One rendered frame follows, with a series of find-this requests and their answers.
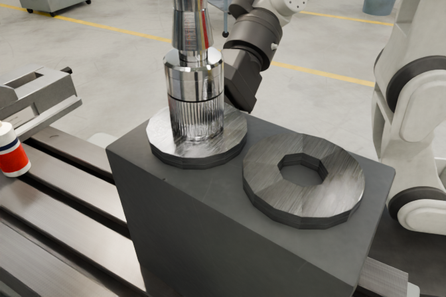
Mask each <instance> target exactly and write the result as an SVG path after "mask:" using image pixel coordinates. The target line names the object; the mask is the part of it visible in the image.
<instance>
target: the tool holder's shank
mask: <svg viewBox="0 0 446 297"><path fill-rule="evenodd" d="M213 44H214V40H213V36H212V29H211V24H210V17H209V13H208V0H173V25H172V39H171V45H172V47H173V48H176V49H177V50H178V55H179V58H181V59H182V60H186V61H190V62H194V61H199V60H204V59H205V58H206V57H207V56H208V49H209V48H210V47H211V46H212V45H213Z"/></svg>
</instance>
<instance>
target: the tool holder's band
mask: <svg viewBox="0 0 446 297"><path fill-rule="evenodd" d="M163 66H164V71H165V73H166V75H168V76H170V77H171V78H174V79H176V80H181V81H187V82H197V81H202V80H208V79H211V78H214V77H216V76H217V75H219V74H220V73H221V72H222V71H223V69H224V56H223V54H222V53H221V52H220V51H218V50H217V49H215V48H213V47H210V48H209V49H208V56H207V57H206V58H205V59H204V60H199V61H194V62H190V61H186V60H182V59H181V58H179V55H178V50H177V49H176V48H174V49H172V50H170V51H169V52H167V53H166V54H165V56H164V57H163Z"/></svg>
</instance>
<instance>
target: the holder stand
mask: <svg viewBox="0 0 446 297"><path fill-rule="evenodd" d="M106 154H107V158H108V161H109V164H110V168H111V172H112V175H113V179H114V182H115V186H116V188H117V192H118V195H119V199H120V202H121V206H122V208H123V212H124V216H125V219H126V222H127V226H128V229H129V233H130V235H131V240H132V242H133V246H134V249H135V253H136V256H137V260H138V262H139V263H140V264H141V265H143V266H144V267H145V268H146V269H148V270H149V271H151V272H152V273H153V274H154V275H155V276H157V277H158V278H160V279H161V280H162V281H163V282H165V283H166V284H168V285H169V286H170V287H171V288H173V289H174V290H176V291H177V292H178V293H179V294H181V295H182V296H184V297H352V295H353V293H354V291H355V289H356V287H357V284H358V281H359V279H360V275H361V273H362V269H363V267H364V264H365V262H366V258H367V256H368V252H369V250H370V247H371V244H372V241H373V238H374V235H375V233H376V230H377V227H378V224H379V221H380V218H381V216H382V212H383V210H384V206H385V204H386V201H387V199H388V195H389V193H390V189H391V187H392V184H393V181H394V178H395V175H396V169H395V168H393V167H391V166H388V165H386V164H382V163H380V162H377V161H375V160H372V159H369V158H366V157H364V156H361V155H359V154H355V153H353V152H350V151H348V150H344V149H343V148H342V147H340V146H338V145H336V144H334V143H332V142H330V141H328V140H326V139H324V138H321V137H316V136H312V135H308V134H305V133H298V132H296V131H292V130H291V129H287V128H285V127H282V126H279V125H276V124H274V123H271V122H269V121H266V120H263V119H260V118H258V117H254V116H253V115H249V114H247V113H244V112H241V111H239V109H236V108H235V107H232V106H231V105H229V104H227V103H224V126H223V129H222V130H221V131H220V132H219V133H218V134H217V135H215V136H213V137H211V138H209V139H204V140H200V141H192V140H187V139H183V138H181V137H179V136H177V135H175V134H174V133H173V131H172V129H171V121H170V115H169V106H166V107H164V108H162V109H160V110H159V111H158V112H156V114H154V116H152V117H151V118H149V119H148V120H146V121H145V122H143V123H142V124H140V125H138V126H137V127H136V128H134V129H132V130H131V131H129V132H128V133H126V134H124V135H123V136H122V137H120V138H118V139H117V140H115V141H114V142H112V143H111V144H109V145H108V146H107V147H106Z"/></svg>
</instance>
